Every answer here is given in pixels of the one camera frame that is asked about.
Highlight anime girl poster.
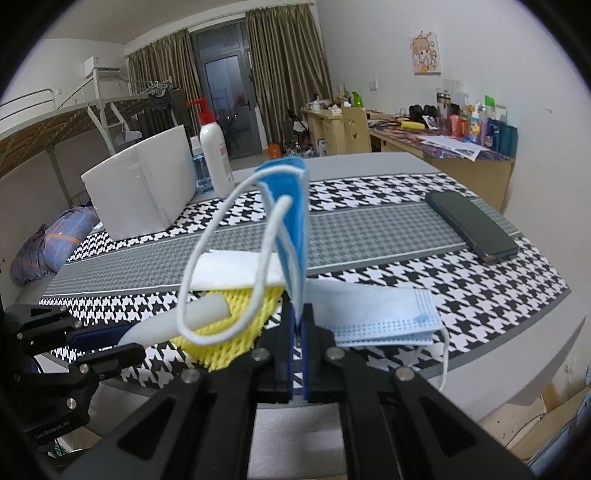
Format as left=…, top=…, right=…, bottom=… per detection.
left=410, top=31, right=442, bottom=75

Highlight white air conditioner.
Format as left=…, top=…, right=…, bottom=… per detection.
left=83, top=56, right=121, bottom=79

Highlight brown curtain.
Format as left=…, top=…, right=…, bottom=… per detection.
left=245, top=4, right=332, bottom=144
left=127, top=29, right=202, bottom=136

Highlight houndstooth table mat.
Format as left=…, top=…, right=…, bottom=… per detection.
left=41, top=173, right=569, bottom=377

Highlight yellow foam net sleeve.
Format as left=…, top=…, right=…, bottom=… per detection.
left=169, top=284, right=286, bottom=374

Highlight clear water bottle blue label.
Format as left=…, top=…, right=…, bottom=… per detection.
left=191, top=147, right=213, bottom=194

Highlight brown left curtain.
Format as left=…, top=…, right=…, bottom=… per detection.
left=127, top=29, right=202, bottom=136

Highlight wooden smiley chair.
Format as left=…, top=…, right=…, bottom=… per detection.
left=342, top=107, right=372, bottom=154

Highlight white pump bottle red cap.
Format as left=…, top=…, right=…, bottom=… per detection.
left=187, top=98, right=235, bottom=198

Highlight white metal bunk bed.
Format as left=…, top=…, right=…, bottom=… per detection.
left=1, top=67, right=148, bottom=207

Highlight brown right curtain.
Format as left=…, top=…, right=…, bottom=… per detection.
left=245, top=4, right=332, bottom=144

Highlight wooden desk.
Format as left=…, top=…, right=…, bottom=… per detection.
left=301, top=109, right=516, bottom=212

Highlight blue plaid quilt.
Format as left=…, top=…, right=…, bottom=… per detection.
left=10, top=206, right=99, bottom=287

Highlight white styrofoam box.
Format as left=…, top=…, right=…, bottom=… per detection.
left=81, top=125, right=197, bottom=241

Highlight dark green phone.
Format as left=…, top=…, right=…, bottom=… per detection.
left=425, top=191, right=520, bottom=264

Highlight papers on desk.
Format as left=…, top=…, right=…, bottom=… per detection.
left=419, top=135, right=484, bottom=161

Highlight glass balcony door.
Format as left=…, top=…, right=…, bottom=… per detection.
left=190, top=19, right=263, bottom=163

